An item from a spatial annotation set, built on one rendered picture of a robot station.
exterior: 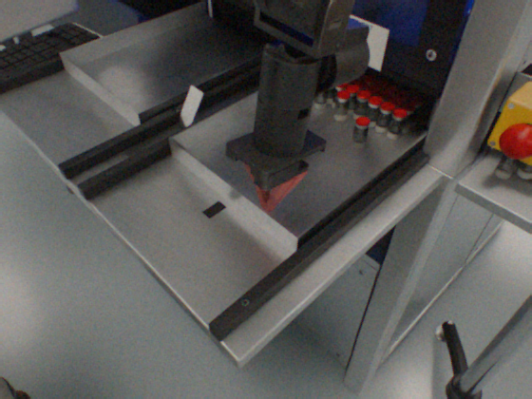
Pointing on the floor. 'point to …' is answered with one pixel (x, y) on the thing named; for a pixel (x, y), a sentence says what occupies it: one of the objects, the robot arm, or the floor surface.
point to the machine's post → (456, 133)
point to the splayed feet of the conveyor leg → (447, 332)
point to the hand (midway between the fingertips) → (267, 203)
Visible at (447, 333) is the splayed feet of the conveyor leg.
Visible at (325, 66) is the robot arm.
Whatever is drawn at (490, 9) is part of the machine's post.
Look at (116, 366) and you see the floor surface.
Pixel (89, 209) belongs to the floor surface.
